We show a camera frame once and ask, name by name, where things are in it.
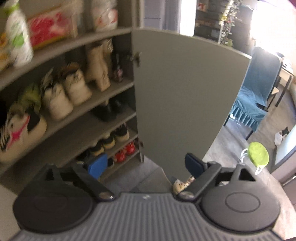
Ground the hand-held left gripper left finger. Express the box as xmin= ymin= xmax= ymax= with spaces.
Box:
xmin=45 ymin=153 xmax=115 ymax=201

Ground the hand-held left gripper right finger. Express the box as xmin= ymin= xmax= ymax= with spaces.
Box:
xmin=177 ymin=153 xmax=258 ymax=200

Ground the cream clog with charms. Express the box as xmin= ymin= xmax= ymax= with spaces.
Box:
xmin=172 ymin=176 xmax=196 ymax=194

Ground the grey shoe cabinet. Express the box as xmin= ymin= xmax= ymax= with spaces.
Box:
xmin=0 ymin=27 xmax=145 ymax=195

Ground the black beige striped shoe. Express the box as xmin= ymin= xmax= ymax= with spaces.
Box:
xmin=102 ymin=134 xmax=116 ymax=150
xmin=89 ymin=141 xmax=105 ymax=156
xmin=113 ymin=124 xmax=130 ymax=143

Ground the black slipper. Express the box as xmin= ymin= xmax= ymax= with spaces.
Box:
xmin=75 ymin=151 xmax=92 ymax=163

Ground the black ankle boot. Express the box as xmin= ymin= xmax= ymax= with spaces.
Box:
xmin=109 ymin=98 xmax=125 ymax=114
xmin=91 ymin=103 xmax=116 ymax=123

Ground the green round disc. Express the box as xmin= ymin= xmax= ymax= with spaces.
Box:
xmin=247 ymin=142 xmax=270 ymax=167

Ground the beige fur-lined boot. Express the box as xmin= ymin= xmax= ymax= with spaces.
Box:
xmin=40 ymin=70 xmax=74 ymax=121
xmin=60 ymin=62 xmax=93 ymax=107

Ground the pink white sneaker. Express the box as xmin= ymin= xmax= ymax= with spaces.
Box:
xmin=0 ymin=102 xmax=48 ymax=164

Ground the white black object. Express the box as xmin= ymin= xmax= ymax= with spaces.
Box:
xmin=274 ymin=126 xmax=290 ymax=146

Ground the blue covered chair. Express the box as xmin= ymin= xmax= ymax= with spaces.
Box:
xmin=224 ymin=46 xmax=283 ymax=141

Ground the neon green black shoe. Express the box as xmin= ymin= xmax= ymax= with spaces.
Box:
xmin=17 ymin=83 xmax=43 ymax=116

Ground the dark patterned boot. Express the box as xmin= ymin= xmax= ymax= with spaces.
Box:
xmin=111 ymin=52 xmax=124 ymax=83

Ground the tall beige boot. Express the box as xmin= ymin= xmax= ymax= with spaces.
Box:
xmin=84 ymin=38 xmax=114 ymax=91

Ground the wooden table with black legs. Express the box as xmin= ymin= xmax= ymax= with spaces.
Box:
xmin=274 ymin=53 xmax=296 ymax=107

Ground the dark shelf with plants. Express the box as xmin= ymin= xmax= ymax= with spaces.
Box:
xmin=194 ymin=0 xmax=252 ymax=47

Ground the red pink box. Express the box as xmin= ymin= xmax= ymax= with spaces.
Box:
xmin=26 ymin=7 xmax=78 ymax=49

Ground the yellow packet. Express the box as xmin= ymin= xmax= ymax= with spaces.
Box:
xmin=0 ymin=32 xmax=11 ymax=70

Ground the white plastic bag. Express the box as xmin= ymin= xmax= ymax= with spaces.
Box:
xmin=90 ymin=0 xmax=119 ymax=32

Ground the white green bottle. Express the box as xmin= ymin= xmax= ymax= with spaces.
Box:
xmin=3 ymin=0 xmax=34 ymax=66

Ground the white cord loop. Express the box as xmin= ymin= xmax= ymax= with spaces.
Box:
xmin=239 ymin=148 xmax=264 ymax=175

